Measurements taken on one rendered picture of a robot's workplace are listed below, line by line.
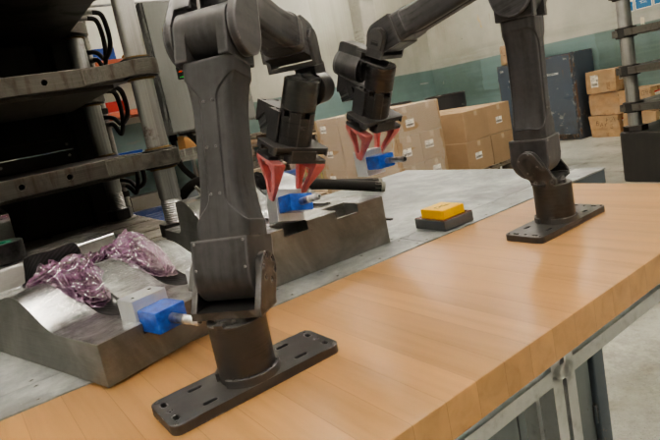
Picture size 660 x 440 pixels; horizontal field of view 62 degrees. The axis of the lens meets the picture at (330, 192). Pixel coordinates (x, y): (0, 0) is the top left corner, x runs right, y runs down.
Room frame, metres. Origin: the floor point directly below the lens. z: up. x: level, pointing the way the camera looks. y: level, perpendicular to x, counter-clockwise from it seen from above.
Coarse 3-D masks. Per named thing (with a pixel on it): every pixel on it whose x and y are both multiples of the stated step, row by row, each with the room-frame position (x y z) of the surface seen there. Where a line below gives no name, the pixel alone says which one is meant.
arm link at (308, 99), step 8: (304, 72) 0.89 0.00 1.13; (288, 80) 0.86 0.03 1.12; (296, 80) 0.86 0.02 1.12; (304, 80) 0.86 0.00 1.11; (312, 80) 0.87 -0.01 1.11; (320, 80) 0.91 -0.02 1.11; (288, 88) 0.86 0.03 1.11; (296, 88) 0.86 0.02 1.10; (304, 88) 0.86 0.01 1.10; (312, 88) 0.86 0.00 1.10; (288, 96) 0.86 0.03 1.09; (296, 96) 0.86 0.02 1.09; (304, 96) 0.86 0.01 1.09; (312, 96) 0.87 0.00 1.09; (288, 104) 0.86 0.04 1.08; (296, 104) 0.86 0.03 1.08; (304, 104) 0.86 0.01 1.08; (312, 104) 0.87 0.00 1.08; (296, 112) 0.87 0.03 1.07; (304, 112) 0.86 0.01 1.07; (312, 112) 0.87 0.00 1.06
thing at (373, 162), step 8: (368, 152) 1.14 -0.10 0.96; (376, 152) 1.16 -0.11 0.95; (392, 152) 1.13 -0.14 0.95; (368, 160) 1.13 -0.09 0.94; (376, 160) 1.11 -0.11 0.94; (384, 160) 1.11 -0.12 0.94; (392, 160) 1.09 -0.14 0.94; (400, 160) 1.07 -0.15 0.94; (360, 168) 1.15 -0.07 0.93; (368, 168) 1.13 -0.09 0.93; (376, 168) 1.11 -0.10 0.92; (384, 168) 1.16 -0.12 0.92; (360, 176) 1.16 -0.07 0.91; (368, 176) 1.14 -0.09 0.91
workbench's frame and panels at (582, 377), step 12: (588, 180) 1.24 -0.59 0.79; (600, 180) 1.26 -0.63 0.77; (588, 360) 1.29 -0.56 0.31; (600, 360) 1.29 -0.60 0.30; (576, 372) 1.26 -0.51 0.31; (588, 372) 1.28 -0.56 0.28; (600, 372) 1.29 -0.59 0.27; (588, 384) 1.28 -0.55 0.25; (600, 384) 1.29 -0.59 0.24; (588, 396) 1.28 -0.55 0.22; (600, 396) 1.28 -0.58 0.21; (588, 408) 1.27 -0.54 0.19; (600, 408) 1.28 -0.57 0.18; (516, 420) 1.12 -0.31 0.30; (588, 420) 1.27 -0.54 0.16; (600, 420) 1.28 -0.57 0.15; (504, 432) 1.10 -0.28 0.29; (516, 432) 1.12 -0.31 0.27; (588, 432) 1.27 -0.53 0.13; (600, 432) 1.28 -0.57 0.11
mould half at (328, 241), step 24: (312, 192) 1.18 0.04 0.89; (192, 216) 1.08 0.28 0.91; (264, 216) 1.05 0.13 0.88; (312, 216) 0.92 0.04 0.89; (336, 216) 0.93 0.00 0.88; (360, 216) 0.96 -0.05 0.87; (384, 216) 0.99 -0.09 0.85; (192, 240) 1.11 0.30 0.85; (288, 240) 0.88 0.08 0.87; (312, 240) 0.90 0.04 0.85; (336, 240) 0.93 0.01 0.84; (360, 240) 0.95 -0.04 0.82; (384, 240) 0.98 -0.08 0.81; (288, 264) 0.87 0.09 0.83; (312, 264) 0.90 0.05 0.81
